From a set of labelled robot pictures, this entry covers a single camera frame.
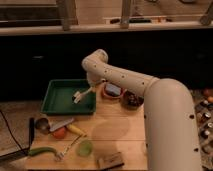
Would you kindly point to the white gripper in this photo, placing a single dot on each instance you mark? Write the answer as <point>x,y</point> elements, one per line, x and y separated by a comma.
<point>93,79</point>

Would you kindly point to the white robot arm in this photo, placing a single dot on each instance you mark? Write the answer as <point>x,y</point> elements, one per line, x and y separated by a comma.
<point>170,122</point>

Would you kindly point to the green plastic tray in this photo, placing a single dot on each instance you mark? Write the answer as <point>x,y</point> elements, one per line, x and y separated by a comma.
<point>59,98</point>

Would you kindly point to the wooden block brush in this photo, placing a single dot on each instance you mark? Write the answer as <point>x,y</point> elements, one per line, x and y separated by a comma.
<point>110,161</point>

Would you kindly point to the orange bowl with blue sponge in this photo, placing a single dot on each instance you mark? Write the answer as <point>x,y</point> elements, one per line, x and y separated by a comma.
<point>111,91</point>

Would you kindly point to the dark brown bowl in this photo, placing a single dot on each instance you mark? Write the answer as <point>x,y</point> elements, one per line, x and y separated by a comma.
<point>131,101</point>

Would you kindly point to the yellow banana toy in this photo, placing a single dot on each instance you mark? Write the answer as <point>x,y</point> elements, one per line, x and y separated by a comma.
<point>75,130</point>

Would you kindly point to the silver knife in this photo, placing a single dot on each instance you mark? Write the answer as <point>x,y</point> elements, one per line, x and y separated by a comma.
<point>60,124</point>

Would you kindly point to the orange tomato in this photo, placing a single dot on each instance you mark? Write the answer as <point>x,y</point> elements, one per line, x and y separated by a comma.
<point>59,133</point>

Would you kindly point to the metal measuring cup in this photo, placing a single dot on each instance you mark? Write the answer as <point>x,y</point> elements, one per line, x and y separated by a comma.
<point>43,126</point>

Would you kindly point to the metal fork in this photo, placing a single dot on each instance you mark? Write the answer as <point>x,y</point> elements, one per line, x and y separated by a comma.
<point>62,154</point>

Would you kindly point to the spice jars group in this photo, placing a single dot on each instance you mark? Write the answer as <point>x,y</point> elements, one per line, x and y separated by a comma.
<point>204,115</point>

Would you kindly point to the black spatula handle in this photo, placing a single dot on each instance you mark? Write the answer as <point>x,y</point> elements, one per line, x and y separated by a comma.
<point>31,131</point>

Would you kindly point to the green handled brush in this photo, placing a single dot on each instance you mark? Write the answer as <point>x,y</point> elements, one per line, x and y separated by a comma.
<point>39,150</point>

